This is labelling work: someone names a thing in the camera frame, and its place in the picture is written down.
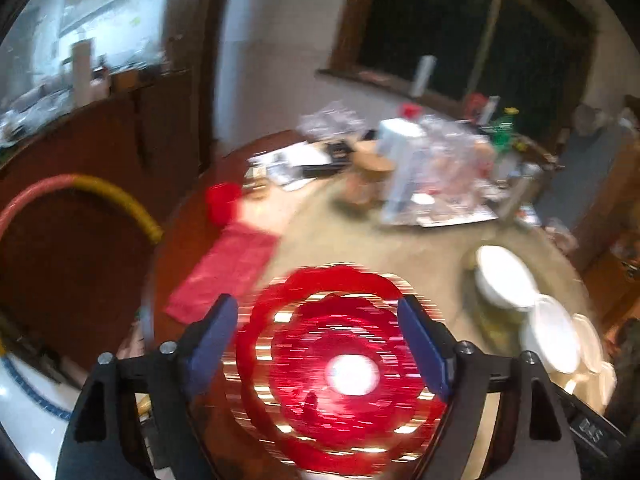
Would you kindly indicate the gold gourd ornament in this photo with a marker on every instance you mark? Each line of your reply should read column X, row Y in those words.
column 258, row 187

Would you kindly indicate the crumpled clear plastic bag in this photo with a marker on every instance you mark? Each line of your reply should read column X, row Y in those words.
column 332, row 120

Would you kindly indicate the white disposable bowl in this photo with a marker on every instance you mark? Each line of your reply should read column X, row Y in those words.
column 589, row 342
column 597, row 387
column 550, row 332
column 502, row 275

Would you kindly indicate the glass turntable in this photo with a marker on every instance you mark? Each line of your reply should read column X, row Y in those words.
column 400, row 250

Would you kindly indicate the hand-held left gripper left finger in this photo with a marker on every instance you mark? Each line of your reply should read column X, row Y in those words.
column 210, row 345

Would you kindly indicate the green plastic bottle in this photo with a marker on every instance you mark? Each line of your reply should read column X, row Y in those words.
column 502, row 130

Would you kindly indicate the red plastic cup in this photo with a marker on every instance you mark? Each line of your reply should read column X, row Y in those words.
column 223, row 205

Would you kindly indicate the dark wooden framed window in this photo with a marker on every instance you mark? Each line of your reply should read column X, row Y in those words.
column 435, row 25

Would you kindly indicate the red box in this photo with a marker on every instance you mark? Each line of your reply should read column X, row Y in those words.
column 474, row 105

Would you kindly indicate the white roll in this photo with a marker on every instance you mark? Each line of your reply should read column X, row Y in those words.
column 423, row 75

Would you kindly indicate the grey cabinet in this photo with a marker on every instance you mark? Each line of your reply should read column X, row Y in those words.
column 585, row 170

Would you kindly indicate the white paper sheet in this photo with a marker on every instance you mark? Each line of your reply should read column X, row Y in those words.
column 295, row 157

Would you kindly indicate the steel thermos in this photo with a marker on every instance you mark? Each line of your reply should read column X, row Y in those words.
column 522, row 190

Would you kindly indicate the white jug with red cap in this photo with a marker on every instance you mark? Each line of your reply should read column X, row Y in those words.
column 400, row 160

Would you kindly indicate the white spray bottle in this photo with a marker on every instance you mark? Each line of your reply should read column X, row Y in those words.
column 491, row 110

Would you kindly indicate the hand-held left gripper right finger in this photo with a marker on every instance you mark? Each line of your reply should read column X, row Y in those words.
column 425, row 350

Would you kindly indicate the red plastic bag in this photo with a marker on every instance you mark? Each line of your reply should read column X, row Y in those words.
column 225, row 270

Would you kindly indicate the dark wooden cabinet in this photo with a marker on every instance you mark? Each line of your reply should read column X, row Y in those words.
column 100, row 135

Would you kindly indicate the multicoloured hula hoop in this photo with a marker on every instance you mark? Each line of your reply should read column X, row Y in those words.
column 115, row 191

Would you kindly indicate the clear plastic packaging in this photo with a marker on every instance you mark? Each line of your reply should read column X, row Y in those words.
column 460, row 160

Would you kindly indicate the red patterned plate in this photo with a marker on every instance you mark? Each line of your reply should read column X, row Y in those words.
column 320, row 350

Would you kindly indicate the tall white tumbler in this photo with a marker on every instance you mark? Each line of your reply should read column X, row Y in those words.
column 81, row 72

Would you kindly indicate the brown cork lidded jar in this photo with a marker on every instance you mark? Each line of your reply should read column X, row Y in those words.
column 367, row 175

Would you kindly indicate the clear snack bag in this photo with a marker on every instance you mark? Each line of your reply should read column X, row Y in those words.
column 560, row 235

